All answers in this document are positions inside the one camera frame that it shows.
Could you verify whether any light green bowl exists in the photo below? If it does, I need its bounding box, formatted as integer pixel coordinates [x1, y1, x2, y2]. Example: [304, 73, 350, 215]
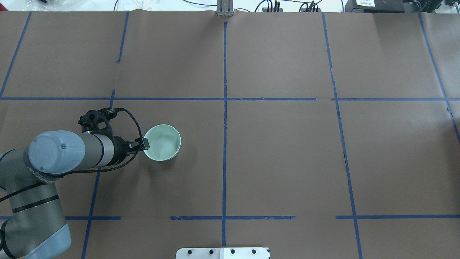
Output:
[143, 124, 182, 161]

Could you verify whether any grey aluminium frame post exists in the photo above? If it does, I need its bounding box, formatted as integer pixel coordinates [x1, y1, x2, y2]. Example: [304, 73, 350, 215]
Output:
[216, 0, 234, 17]

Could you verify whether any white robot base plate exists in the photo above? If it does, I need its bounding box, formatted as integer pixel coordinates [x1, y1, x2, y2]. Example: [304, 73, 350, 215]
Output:
[175, 247, 271, 259]

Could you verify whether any black power strip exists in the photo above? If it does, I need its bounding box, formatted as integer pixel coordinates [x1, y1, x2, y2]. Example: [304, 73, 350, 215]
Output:
[255, 0, 323, 13]

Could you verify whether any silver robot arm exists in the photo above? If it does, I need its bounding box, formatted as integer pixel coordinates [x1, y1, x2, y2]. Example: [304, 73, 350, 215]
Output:
[0, 108, 150, 259]

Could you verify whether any black electronics box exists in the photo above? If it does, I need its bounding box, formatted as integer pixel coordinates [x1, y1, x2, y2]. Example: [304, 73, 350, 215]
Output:
[344, 0, 404, 13]

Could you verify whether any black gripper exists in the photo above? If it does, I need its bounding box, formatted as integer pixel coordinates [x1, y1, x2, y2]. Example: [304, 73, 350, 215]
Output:
[78, 108, 150, 162]

